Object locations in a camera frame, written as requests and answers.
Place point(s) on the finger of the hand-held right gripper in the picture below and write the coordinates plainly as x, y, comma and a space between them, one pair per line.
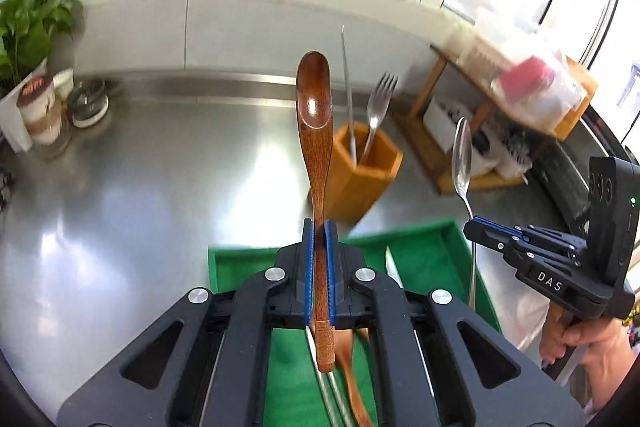
482, 237
500, 227

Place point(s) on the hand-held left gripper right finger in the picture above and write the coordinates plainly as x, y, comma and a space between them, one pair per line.
330, 267

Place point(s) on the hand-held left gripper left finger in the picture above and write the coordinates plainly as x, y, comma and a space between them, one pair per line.
309, 267

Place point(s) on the green tray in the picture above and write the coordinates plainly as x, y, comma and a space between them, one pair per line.
430, 257

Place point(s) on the white chopstick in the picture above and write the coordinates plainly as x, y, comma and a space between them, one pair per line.
392, 264

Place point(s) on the metal spoon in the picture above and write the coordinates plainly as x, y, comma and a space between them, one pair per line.
461, 157

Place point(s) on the wooden utensil holder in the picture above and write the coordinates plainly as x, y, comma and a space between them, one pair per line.
360, 182

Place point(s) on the metal chopstick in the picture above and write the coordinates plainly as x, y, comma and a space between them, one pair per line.
320, 382
340, 407
348, 97

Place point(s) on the broad wooden spoon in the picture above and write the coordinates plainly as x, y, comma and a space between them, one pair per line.
356, 387

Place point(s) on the metal fork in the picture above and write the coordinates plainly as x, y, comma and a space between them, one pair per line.
377, 107

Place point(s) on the person's right hand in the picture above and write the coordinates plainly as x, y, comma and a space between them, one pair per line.
587, 337

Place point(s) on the dark countertop oven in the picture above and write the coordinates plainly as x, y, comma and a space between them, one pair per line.
565, 167

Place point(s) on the white storage container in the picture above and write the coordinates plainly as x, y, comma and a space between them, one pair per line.
495, 157

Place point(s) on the wooden rack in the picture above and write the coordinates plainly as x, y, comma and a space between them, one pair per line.
425, 147

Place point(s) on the clear container with pink lid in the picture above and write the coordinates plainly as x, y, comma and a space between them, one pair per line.
530, 82

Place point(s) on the small glass bowl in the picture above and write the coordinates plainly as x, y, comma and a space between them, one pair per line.
89, 104

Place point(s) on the small white cup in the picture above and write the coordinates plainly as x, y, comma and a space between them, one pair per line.
64, 84

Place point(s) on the brown printed paper cup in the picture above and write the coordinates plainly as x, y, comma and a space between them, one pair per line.
40, 107

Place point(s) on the white plant pot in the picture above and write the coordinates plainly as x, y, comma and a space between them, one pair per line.
12, 117

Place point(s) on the green potted plant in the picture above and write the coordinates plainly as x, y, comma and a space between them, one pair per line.
25, 27

